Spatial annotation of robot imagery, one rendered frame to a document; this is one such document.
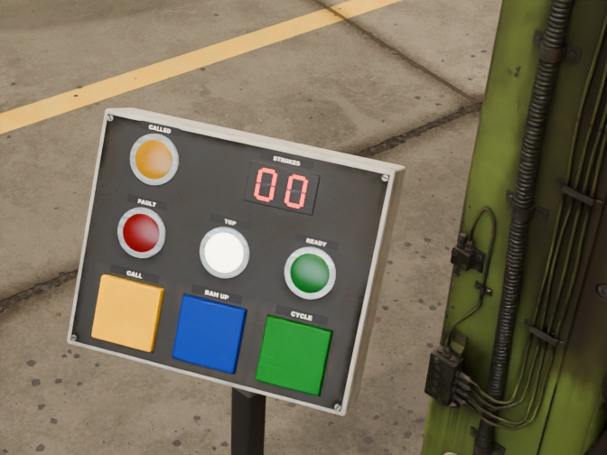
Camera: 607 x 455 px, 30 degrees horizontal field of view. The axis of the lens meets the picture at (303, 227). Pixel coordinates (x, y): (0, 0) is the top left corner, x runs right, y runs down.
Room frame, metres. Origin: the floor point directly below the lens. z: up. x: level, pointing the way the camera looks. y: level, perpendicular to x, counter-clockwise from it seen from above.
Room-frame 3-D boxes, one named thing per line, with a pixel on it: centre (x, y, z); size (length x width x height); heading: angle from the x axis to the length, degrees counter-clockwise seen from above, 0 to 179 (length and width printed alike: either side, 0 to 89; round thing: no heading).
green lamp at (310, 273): (0.95, -0.01, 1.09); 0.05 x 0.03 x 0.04; 50
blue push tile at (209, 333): (0.93, 0.10, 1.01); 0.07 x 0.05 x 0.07; 75
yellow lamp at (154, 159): (1.04, 0.17, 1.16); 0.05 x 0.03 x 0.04; 50
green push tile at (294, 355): (0.90, 0.00, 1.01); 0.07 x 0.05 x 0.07; 75
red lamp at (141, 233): (1.00, 0.18, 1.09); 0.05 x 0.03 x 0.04; 50
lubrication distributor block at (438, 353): (1.09, -0.21, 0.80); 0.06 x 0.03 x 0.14; 50
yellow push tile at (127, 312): (0.95, 0.19, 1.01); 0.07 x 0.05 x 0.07; 75
